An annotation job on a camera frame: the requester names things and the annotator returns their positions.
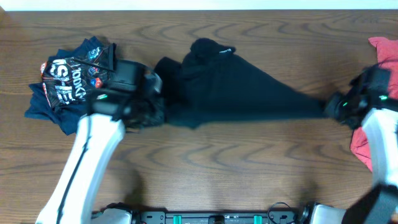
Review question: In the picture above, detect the plain black t-shirt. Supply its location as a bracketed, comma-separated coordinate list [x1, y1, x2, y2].
[154, 38, 325, 128]

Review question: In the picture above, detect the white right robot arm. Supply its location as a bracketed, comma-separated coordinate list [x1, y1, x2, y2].
[309, 93, 397, 224]

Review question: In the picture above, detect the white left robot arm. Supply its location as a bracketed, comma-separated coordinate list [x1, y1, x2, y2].
[36, 90, 164, 224]

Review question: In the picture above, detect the red cloth garment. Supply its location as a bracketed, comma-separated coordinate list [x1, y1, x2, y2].
[349, 36, 398, 174]

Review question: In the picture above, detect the folded navy blue shirt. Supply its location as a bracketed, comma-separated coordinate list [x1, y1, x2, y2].
[24, 36, 103, 135]

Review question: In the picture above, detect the black graphic print shirt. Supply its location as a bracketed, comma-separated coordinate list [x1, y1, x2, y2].
[40, 44, 116, 109]

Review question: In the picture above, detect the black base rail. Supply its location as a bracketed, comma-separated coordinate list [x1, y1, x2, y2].
[91, 202, 308, 224]

